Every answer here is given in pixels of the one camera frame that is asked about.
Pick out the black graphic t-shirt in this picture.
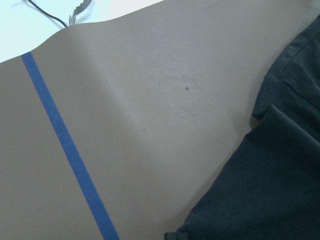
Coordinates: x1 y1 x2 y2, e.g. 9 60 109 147
164 18 320 240

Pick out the reacher grabber stick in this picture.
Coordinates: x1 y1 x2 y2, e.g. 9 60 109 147
68 0 92 26

